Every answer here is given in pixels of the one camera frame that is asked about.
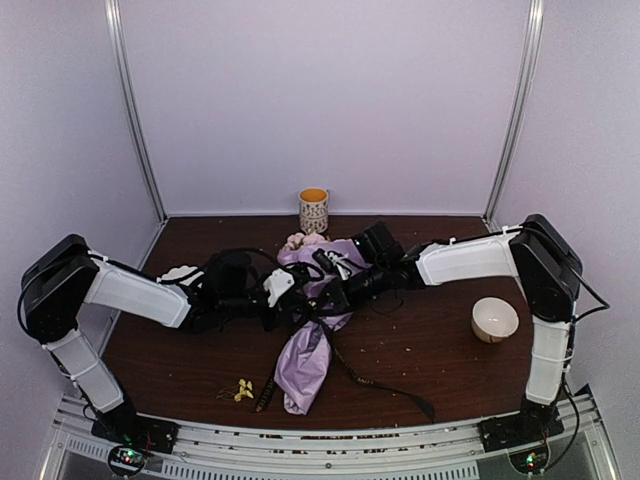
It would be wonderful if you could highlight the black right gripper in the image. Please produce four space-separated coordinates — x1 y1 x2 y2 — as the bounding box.
309 261 390 315

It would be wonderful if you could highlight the black printed ribbon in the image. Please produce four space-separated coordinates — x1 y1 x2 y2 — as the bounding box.
254 300 435 422

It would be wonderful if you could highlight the pink rose stem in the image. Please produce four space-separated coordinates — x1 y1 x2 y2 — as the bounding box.
282 232 329 251

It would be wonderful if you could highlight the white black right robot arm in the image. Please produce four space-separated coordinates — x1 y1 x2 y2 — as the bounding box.
328 214 583 442

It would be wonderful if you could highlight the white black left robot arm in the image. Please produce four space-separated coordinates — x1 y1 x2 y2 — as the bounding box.
17 234 306 444

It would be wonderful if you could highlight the floral ceramic mug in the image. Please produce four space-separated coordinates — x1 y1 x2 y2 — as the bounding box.
298 188 329 234

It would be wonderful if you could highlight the fallen yellow flower sprig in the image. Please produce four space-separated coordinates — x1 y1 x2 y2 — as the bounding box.
216 378 254 403

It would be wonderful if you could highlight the white scalloped bowl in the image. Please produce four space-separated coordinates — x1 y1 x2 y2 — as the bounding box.
157 265 202 285

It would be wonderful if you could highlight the white round bowl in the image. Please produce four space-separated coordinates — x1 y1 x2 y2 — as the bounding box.
471 297 519 344

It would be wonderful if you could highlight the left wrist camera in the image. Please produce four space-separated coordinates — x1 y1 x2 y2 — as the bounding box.
262 269 295 308

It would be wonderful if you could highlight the front aluminium rail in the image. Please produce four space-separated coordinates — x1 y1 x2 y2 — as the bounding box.
47 394 621 480

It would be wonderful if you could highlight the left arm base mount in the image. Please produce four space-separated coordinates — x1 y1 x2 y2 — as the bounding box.
91 417 179 478

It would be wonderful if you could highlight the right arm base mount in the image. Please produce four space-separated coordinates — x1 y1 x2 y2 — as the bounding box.
478 414 564 475

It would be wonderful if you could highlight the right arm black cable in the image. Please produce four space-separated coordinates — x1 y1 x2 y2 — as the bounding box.
574 269 612 321

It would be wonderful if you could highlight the right aluminium frame post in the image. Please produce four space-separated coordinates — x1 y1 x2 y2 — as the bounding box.
482 0 546 230

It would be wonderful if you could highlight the aluminium frame post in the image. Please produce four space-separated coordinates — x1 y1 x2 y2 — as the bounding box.
482 0 546 230
104 0 168 223

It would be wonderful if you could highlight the left aluminium frame post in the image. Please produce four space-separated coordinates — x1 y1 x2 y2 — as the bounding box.
104 0 168 223

